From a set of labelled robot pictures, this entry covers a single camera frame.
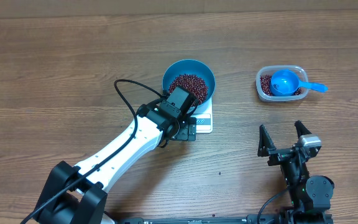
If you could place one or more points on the blue plastic measuring scoop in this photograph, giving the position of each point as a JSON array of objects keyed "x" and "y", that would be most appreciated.
[{"x": 284, "y": 77}]

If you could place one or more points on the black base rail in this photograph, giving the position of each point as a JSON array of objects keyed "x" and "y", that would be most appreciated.
[{"x": 250, "y": 219}]

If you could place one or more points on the red beans in bowl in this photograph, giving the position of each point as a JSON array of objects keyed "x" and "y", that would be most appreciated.
[{"x": 192, "y": 83}]

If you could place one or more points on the white kitchen scale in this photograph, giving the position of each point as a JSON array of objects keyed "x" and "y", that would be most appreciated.
[{"x": 204, "y": 117}]

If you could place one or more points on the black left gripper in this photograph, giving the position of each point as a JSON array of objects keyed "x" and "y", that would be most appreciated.
[{"x": 186, "y": 129}]

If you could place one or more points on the clear plastic container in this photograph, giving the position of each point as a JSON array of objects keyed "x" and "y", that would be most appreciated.
[{"x": 270, "y": 70}]

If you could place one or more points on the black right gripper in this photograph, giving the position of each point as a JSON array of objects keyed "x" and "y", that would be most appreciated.
[{"x": 265, "y": 148}]

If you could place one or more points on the blue metal bowl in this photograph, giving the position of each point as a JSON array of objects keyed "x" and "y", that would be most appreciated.
[{"x": 192, "y": 67}]

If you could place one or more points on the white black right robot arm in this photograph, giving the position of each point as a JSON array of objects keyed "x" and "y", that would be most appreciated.
[{"x": 310, "y": 195}]

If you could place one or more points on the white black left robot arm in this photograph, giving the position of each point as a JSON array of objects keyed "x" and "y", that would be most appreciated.
[{"x": 77, "y": 194}]

